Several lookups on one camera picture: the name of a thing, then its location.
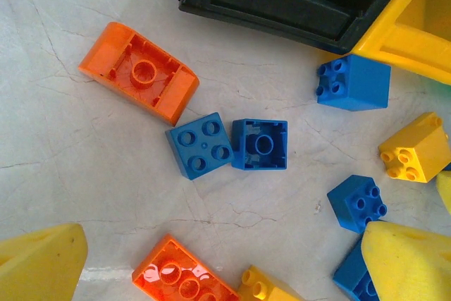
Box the blue two-by-four lego brick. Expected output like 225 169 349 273
333 237 381 301

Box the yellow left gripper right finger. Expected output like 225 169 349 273
361 221 451 301

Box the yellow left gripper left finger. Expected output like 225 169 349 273
0 222 88 301

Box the blue two-by-two lego brick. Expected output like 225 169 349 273
231 118 288 171
326 175 388 234
165 112 235 181
316 54 392 111

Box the orange two-by-four lego brick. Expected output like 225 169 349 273
132 233 240 301

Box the black plastic container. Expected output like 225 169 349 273
178 0 422 56

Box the yellow plastic container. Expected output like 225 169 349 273
352 0 451 85

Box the orange curved lego brick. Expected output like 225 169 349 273
78 21 200 126

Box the yellow two-by-two lego brick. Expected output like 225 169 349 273
237 264 304 301
378 111 451 184

